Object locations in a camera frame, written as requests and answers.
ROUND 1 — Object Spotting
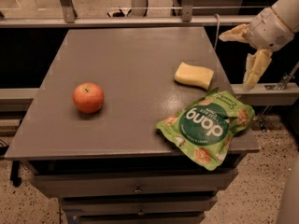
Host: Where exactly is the green rice chip bag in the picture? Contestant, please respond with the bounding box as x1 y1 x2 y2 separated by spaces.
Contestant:
156 89 255 171

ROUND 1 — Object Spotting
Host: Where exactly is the yellow sponge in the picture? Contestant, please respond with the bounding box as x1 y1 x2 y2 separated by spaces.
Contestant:
174 62 214 91

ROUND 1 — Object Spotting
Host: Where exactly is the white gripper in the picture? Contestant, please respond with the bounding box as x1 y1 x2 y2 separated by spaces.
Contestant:
219 7 294 91

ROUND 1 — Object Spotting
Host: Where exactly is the grey drawer cabinet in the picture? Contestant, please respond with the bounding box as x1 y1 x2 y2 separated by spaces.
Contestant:
7 27 259 224

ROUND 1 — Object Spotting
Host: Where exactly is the red apple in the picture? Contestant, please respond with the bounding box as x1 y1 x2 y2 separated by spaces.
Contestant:
73 82 105 114

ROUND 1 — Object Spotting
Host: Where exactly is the white cable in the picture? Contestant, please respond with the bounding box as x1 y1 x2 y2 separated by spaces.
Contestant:
212 13 221 52

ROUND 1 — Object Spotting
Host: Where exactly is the metal rail frame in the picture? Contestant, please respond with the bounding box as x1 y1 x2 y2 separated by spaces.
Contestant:
0 0 299 29

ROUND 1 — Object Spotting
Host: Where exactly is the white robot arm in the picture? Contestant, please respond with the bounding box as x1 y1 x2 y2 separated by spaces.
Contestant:
219 0 299 91

